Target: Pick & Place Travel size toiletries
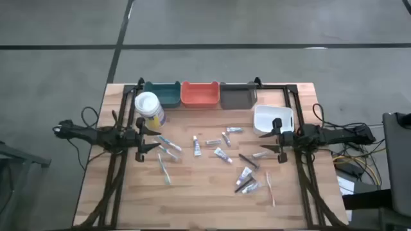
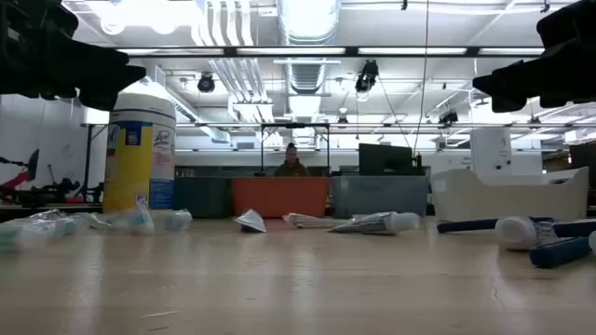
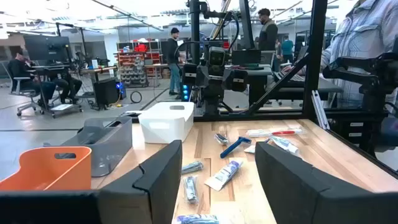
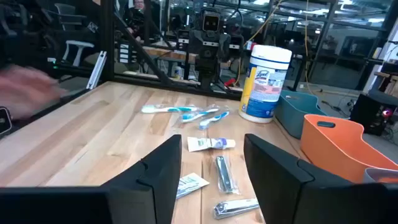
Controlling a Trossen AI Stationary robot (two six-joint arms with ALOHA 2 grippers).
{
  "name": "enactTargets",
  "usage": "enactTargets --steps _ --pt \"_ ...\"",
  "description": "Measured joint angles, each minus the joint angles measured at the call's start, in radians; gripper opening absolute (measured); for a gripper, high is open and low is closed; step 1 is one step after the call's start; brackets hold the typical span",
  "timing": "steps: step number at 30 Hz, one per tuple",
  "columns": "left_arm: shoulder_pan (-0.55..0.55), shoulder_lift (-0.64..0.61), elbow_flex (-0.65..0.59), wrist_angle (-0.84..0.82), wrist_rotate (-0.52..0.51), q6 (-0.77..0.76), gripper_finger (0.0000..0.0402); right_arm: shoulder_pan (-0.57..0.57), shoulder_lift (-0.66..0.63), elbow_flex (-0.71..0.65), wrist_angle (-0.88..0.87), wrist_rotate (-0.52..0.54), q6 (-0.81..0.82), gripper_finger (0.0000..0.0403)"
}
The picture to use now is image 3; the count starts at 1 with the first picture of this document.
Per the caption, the silver aluminium extrusion bar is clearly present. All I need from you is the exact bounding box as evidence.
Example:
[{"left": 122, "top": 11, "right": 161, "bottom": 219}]
[{"left": 311, "top": 90, "right": 331, "bottom": 131}]

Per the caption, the Crest Brilliance toothpaste tube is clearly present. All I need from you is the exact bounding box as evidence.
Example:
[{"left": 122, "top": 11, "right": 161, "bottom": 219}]
[{"left": 204, "top": 159, "right": 244, "bottom": 192}]

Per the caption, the white plastic bin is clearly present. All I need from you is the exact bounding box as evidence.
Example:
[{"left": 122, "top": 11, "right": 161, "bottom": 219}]
[{"left": 137, "top": 101, "right": 195, "bottom": 144}]

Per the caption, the black cable coil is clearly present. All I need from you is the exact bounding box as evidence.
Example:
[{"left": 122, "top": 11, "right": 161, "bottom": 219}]
[{"left": 129, "top": 90, "right": 144, "bottom": 105}]

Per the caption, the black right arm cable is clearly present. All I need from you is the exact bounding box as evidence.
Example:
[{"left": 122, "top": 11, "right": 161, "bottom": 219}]
[{"left": 174, "top": 11, "right": 241, "bottom": 68}]

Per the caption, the orange plastic bin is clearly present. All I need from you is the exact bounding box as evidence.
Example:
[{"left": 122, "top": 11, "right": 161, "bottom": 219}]
[{"left": 0, "top": 146, "right": 93, "bottom": 191}]

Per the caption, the person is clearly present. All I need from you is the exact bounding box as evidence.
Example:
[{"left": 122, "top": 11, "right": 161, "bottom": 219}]
[
  {"left": 280, "top": 35, "right": 295, "bottom": 65},
  {"left": 281, "top": 0, "right": 398, "bottom": 110},
  {"left": 49, "top": 70, "right": 84, "bottom": 105},
  {"left": 6, "top": 51, "right": 57, "bottom": 108},
  {"left": 165, "top": 27, "right": 185, "bottom": 96},
  {"left": 256, "top": 7, "right": 279, "bottom": 52}
]

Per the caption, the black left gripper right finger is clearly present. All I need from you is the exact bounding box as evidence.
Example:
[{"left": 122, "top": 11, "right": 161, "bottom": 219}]
[{"left": 254, "top": 142, "right": 374, "bottom": 224}]

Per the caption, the black table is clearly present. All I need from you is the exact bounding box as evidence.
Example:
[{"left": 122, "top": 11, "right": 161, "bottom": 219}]
[{"left": 270, "top": 73, "right": 345, "bottom": 106}]

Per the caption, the red toothbrush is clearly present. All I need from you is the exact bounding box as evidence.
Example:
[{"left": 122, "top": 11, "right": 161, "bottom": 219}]
[{"left": 245, "top": 127, "right": 305, "bottom": 138}]

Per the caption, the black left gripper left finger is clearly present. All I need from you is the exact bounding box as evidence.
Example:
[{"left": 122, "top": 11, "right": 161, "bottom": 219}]
[{"left": 98, "top": 139, "right": 183, "bottom": 224}]

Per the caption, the black box with white labels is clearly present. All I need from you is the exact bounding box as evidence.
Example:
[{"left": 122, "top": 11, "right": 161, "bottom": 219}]
[{"left": 329, "top": 116, "right": 374, "bottom": 150}]

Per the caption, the black box with blue lights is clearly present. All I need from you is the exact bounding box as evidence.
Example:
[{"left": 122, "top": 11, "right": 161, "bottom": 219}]
[{"left": 181, "top": 83, "right": 192, "bottom": 103}]

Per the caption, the shelf rack with red bins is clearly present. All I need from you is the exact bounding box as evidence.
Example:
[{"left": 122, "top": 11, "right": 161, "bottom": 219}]
[{"left": 115, "top": 39, "right": 163, "bottom": 89}]

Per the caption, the laptop computer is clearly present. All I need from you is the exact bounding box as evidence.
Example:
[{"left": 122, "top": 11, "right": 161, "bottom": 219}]
[{"left": 273, "top": 71, "right": 307, "bottom": 83}]

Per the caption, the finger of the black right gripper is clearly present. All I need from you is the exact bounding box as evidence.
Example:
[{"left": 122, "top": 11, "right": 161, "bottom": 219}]
[
  {"left": 182, "top": 63, "right": 198, "bottom": 87},
  {"left": 230, "top": 68, "right": 249, "bottom": 93}
]

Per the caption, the toothpaste tube with red patch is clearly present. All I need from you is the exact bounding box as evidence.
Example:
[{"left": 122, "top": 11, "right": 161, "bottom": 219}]
[{"left": 269, "top": 135, "right": 302, "bottom": 157}]

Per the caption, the black computer monitor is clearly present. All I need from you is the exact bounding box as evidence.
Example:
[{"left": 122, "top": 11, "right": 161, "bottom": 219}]
[
  {"left": 23, "top": 34, "right": 72, "bottom": 63},
  {"left": 231, "top": 49, "right": 262, "bottom": 67}
]

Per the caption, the grey office chair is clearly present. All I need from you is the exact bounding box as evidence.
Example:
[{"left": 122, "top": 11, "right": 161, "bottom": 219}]
[{"left": 2, "top": 60, "right": 43, "bottom": 118}]

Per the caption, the black computer tower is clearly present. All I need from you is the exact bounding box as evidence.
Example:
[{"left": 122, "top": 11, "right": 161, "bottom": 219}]
[{"left": 93, "top": 77, "right": 127, "bottom": 109}]

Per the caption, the rolling metal desk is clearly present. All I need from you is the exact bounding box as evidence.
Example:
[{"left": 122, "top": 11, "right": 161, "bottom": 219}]
[{"left": 29, "top": 62, "right": 84, "bottom": 119}]

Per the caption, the black aluminium frame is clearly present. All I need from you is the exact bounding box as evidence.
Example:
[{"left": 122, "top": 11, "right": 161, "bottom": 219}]
[{"left": 119, "top": 0, "right": 398, "bottom": 180}]

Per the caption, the translucent grey plastic bin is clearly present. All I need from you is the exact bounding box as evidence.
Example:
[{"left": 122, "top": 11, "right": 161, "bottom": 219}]
[{"left": 43, "top": 116, "right": 133, "bottom": 177}]

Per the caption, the wood-top desk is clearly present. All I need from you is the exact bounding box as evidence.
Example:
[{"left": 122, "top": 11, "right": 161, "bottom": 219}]
[{"left": 70, "top": 64, "right": 119, "bottom": 94}]

